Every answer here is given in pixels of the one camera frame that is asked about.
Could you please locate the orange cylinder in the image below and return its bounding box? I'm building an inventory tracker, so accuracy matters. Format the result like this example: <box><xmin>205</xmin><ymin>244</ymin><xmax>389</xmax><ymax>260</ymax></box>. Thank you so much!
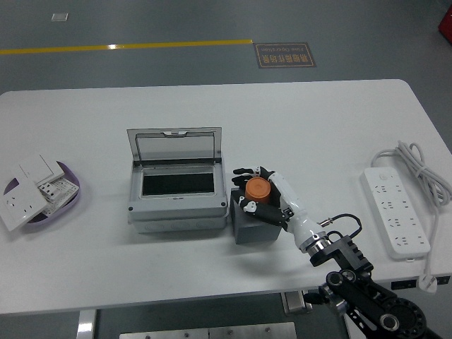
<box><xmin>244</xmin><ymin>177</ymin><xmax>272</xmax><ymax>206</ymax></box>

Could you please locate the white power plug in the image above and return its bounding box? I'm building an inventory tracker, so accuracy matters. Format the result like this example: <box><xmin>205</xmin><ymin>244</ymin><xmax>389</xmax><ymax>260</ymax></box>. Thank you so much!
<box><xmin>417</xmin><ymin>274</ymin><xmax>439</xmax><ymax>294</ymax></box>

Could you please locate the white wall socket panel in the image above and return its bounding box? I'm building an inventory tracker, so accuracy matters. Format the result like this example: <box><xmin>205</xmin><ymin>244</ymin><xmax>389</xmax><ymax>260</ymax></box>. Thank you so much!
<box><xmin>0</xmin><ymin>178</ymin><xmax>49</xmax><ymax>232</ymax></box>

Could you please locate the white perforated socket module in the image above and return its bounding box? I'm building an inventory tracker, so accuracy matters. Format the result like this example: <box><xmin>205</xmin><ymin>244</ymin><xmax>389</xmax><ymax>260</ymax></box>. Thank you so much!
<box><xmin>35</xmin><ymin>176</ymin><xmax>79</xmax><ymax>215</ymax></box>

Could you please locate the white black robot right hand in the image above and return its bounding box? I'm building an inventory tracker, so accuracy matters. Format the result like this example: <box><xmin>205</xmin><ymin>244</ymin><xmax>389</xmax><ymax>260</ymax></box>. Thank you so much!
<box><xmin>231</xmin><ymin>165</ymin><xmax>328</xmax><ymax>251</ymax></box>

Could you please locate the white wall switch panel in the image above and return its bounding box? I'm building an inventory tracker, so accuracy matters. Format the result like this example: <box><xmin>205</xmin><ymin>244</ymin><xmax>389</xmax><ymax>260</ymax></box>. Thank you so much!
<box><xmin>10</xmin><ymin>154</ymin><xmax>66</xmax><ymax>184</ymax></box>

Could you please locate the red object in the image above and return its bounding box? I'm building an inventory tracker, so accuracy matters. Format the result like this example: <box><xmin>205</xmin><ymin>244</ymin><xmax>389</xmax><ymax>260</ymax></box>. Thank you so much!
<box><xmin>437</xmin><ymin>5</ymin><xmax>452</xmax><ymax>38</ymax></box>

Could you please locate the grey electrical enclosure box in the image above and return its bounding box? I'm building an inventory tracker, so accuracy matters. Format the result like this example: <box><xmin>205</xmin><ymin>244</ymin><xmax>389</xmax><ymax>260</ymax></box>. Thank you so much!
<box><xmin>127</xmin><ymin>160</ymin><xmax>229</xmax><ymax>234</ymax></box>

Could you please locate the yellow floor tape line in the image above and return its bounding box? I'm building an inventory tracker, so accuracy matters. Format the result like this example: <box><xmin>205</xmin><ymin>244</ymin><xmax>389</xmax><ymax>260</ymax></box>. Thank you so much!
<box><xmin>0</xmin><ymin>38</ymin><xmax>254</xmax><ymax>56</ymax></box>

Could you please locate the grey-white power strip cable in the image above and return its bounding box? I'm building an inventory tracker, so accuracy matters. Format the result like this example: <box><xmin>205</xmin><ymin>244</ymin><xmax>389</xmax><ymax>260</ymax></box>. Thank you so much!
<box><xmin>369</xmin><ymin>140</ymin><xmax>452</xmax><ymax>280</ymax></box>

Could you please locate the smoky transparent box lid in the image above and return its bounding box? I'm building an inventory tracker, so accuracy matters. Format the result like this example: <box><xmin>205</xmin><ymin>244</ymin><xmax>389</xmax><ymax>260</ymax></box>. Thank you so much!
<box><xmin>126</xmin><ymin>126</ymin><xmax>223</xmax><ymax>167</ymax></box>

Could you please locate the grey metal table bracket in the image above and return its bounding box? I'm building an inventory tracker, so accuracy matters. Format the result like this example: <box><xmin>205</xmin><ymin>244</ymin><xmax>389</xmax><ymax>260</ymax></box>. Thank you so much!
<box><xmin>281</xmin><ymin>291</ymin><xmax>314</xmax><ymax>316</ymax></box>

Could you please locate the small white socket insert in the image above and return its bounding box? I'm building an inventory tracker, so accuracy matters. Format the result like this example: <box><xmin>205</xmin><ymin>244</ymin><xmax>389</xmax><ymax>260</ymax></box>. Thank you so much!
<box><xmin>37</xmin><ymin>182</ymin><xmax>59</xmax><ymax>202</ymax></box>

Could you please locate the white table leg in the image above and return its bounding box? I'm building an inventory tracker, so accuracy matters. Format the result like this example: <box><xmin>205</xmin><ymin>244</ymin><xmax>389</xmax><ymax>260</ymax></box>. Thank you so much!
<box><xmin>343</xmin><ymin>313</ymin><xmax>367</xmax><ymax>339</ymax></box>
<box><xmin>76</xmin><ymin>309</ymin><xmax>97</xmax><ymax>339</ymax></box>

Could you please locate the purple plastic tray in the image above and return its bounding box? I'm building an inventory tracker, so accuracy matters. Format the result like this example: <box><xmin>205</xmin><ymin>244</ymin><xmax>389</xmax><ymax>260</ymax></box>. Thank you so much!
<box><xmin>3</xmin><ymin>160</ymin><xmax>81</xmax><ymax>234</ymax></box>

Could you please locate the brown floor sign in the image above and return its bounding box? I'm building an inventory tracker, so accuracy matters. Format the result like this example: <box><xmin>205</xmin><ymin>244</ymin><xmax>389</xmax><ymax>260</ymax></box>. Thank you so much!
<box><xmin>253</xmin><ymin>42</ymin><xmax>317</xmax><ymax>69</ymax></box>

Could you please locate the grey cube with round recess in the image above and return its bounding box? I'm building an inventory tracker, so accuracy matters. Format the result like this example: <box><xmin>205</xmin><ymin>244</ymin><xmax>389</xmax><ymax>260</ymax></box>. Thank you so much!
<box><xmin>229</xmin><ymin>186</ymin><xmax>283</xmax><ymax>246</ymax></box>

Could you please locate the grey metal base plate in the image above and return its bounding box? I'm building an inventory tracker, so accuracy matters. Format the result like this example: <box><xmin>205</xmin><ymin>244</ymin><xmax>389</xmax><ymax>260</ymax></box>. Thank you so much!
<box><xmin>119</xmin><ymin>321</ymin><xmax>297</xmax><ymax>339</ymax></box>

